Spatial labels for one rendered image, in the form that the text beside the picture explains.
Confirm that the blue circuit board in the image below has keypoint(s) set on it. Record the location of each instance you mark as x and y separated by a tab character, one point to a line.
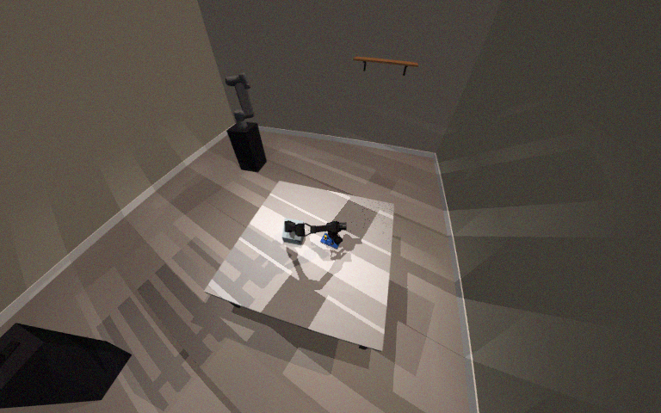
327	240

